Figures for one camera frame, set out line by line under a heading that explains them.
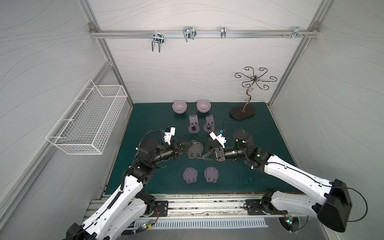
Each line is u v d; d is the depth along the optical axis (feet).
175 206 2.47
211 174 2.79
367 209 1.38
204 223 2.31
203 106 3.85
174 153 1.92
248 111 3.73
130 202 1.59
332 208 1.26
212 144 2.09
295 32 2.51
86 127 2.25
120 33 2.56
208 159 2.07
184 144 2.17
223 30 2.35
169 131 2.17
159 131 2.05
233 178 2.77
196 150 2.17
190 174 2.77
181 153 2.02
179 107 3.77
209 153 2.07
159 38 2.57
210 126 3.36
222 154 1.94
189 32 2.51
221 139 2.15
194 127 3.50
